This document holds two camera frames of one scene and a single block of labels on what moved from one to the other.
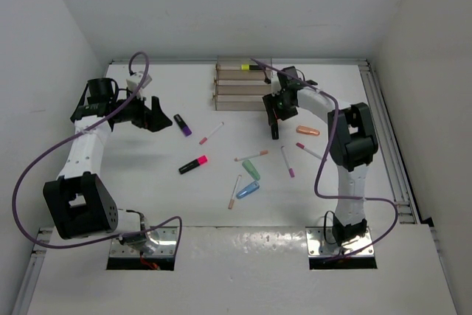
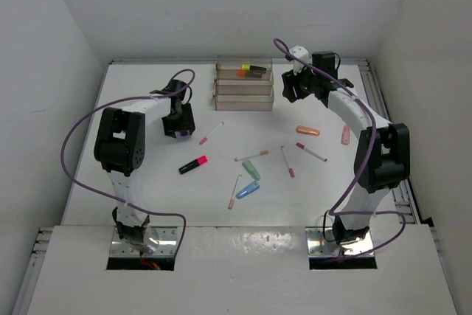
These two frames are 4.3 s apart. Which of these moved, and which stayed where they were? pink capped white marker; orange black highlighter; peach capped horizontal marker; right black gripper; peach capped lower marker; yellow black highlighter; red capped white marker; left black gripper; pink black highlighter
Moved: orange black highlighter; left black gripper; right black gripper
Stayed: pink black highlighter; red capped white marker; peach capped lower marker; yellow black highlighter; peach capped horizontal marker; pink capped white marker
